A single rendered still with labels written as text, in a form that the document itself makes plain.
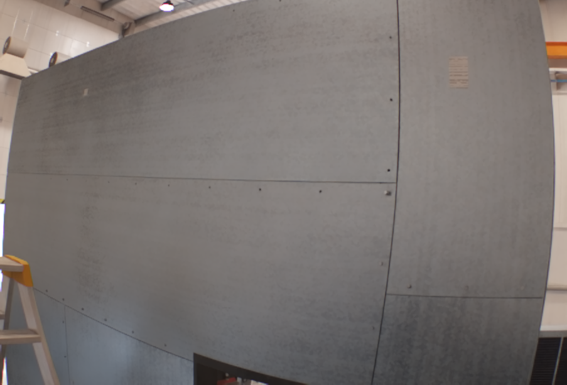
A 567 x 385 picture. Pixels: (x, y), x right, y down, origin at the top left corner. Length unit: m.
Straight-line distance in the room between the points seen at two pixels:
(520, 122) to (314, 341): 0.72
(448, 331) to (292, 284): 0.42
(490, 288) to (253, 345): 0.65
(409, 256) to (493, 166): 0.28
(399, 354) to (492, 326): 0.24
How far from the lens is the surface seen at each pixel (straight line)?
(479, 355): 1.13
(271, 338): 1.33
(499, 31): 1.20
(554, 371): 5.77
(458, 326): 1.12
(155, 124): 1.65
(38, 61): 12.10
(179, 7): 12.94
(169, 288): 1.55
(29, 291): 1.55
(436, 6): 1.26
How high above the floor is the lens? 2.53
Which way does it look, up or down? 7 degrees up
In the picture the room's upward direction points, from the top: 5 degrees clockwise
